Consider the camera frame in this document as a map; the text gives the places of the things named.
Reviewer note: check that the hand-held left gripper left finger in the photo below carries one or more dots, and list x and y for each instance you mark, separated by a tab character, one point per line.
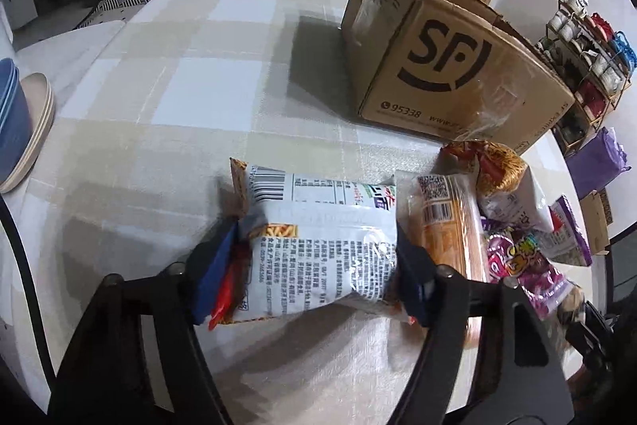
219	265

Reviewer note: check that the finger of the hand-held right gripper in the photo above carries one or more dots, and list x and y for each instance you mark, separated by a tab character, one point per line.
589	330

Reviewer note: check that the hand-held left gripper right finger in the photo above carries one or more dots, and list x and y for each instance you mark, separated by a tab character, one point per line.
413	275

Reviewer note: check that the orange snack packet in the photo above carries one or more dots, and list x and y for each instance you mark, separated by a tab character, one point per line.
448	231

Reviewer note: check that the white noodle snack packet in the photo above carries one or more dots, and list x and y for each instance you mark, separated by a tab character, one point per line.
502	176
323	245

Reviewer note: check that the white purple snack packet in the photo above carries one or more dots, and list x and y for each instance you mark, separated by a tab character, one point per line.
567	231

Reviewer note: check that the brown cardboard box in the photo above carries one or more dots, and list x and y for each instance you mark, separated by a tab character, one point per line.
428	56

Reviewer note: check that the brown cardboard carton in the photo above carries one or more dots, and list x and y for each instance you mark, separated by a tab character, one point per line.
594	221

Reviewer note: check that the purple bag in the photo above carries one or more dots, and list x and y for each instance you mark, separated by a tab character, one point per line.
597	161

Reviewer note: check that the beige plate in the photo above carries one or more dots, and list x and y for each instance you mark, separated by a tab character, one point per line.
45	116

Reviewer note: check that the wooden shoe rack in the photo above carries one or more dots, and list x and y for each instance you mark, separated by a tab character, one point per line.
612	101

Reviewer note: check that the blue bowl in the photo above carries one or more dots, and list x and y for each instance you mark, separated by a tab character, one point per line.
22	141
10	106

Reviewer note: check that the black white patterned rug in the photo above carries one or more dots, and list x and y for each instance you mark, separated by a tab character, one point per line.
114	7

